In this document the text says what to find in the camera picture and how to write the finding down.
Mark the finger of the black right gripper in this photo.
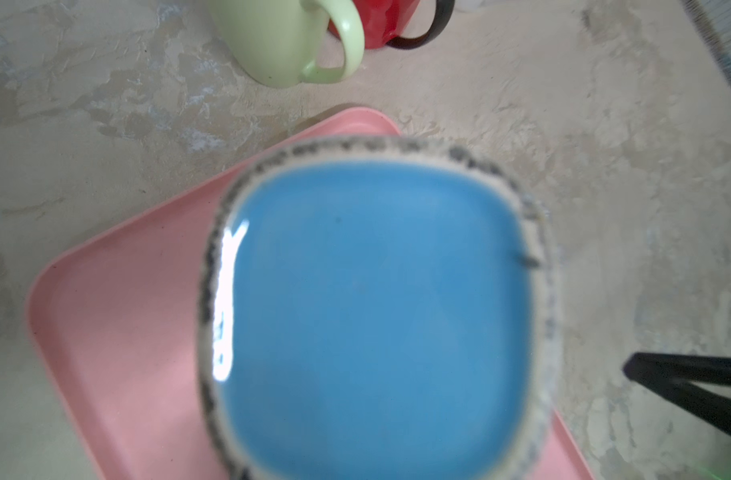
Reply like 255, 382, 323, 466
623, 352, 731, 436

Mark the blue dotted ceramic mug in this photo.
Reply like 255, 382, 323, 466
196, 136, 563, 479

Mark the red ceramic mug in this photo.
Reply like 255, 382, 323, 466
353, 0, 455, 50

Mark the light green ceramic mug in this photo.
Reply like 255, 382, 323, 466
206, 0, 365, 88

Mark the pink plastic tray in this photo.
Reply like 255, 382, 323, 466
27, 108, 591, 479

